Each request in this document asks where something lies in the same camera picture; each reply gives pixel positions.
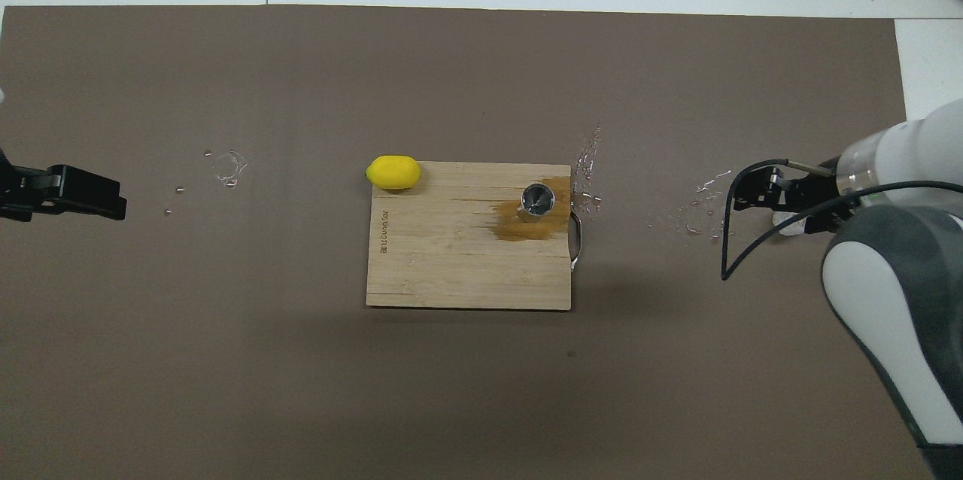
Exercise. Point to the wooden cutting board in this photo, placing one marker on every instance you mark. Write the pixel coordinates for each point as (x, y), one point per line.
(451, 262)

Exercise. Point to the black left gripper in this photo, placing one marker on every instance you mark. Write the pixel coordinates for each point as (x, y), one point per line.
(22, 190)

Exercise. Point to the clear plastic cup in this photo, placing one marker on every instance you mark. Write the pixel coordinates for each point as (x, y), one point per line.
(786, 226)

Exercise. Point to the brown table mat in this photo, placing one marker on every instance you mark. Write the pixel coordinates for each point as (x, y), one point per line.
(451, 390)

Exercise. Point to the steel jigger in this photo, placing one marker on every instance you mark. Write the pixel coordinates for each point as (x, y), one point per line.
(536, 202)

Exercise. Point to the yellow lemon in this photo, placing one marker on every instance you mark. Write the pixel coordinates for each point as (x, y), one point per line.
(393, 172)

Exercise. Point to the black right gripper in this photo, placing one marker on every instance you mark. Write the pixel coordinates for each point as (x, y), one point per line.
(812, 190)

